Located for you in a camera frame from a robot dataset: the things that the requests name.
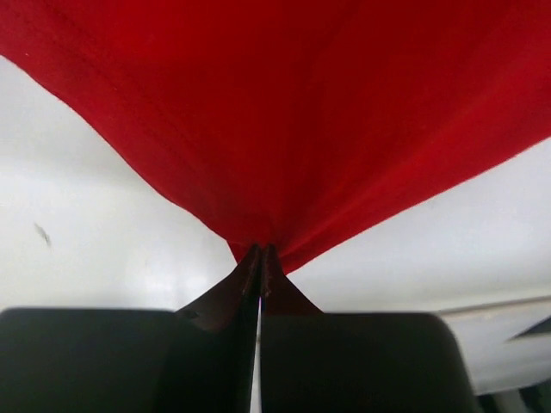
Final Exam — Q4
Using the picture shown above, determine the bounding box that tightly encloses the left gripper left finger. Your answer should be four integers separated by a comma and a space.
1, 247, 262, 412

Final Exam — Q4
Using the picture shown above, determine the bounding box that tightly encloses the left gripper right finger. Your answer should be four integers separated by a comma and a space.
260, 245, 477, 413

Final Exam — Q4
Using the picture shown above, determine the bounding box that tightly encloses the red t shirt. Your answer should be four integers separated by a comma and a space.
1, 1, 550, 272

